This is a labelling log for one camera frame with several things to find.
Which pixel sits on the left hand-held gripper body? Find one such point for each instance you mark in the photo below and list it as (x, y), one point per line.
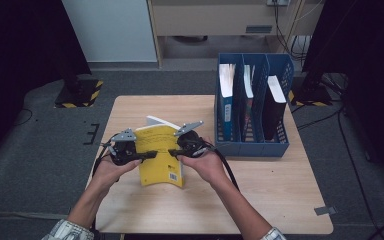
(125, 151)

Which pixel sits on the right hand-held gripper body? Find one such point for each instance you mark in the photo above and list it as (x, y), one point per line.
(191, 145)

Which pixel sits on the yellow book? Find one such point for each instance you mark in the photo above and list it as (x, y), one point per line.
(158, 170)

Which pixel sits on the blue plastic file rack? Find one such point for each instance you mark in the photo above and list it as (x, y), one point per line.
(250, 151)

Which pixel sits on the blue book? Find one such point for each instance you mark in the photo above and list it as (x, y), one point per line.
(226, 83)

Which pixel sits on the multicoloured cover book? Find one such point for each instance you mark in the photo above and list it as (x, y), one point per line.
(248, 83)

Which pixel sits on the person's right hand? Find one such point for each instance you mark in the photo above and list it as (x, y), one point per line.
(206, 168)

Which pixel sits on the person's left hand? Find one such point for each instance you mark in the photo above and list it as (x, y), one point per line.
(108, 176)

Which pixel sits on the black stand base yellow stripes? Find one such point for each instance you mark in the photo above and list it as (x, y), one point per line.
(313, 95)
(80, 95)

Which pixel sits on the white cabinet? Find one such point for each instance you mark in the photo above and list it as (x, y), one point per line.
(113, 30)

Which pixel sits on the beige wooden desk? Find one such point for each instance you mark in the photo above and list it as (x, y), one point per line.
(206, 20)

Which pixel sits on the black curtain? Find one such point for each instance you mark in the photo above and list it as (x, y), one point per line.
(373, 50)
(20, 50)

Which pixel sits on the grey tape piece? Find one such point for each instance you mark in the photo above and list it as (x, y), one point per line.
(325, 210)

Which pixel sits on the white power strip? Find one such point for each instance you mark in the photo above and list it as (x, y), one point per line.
(278, 2)

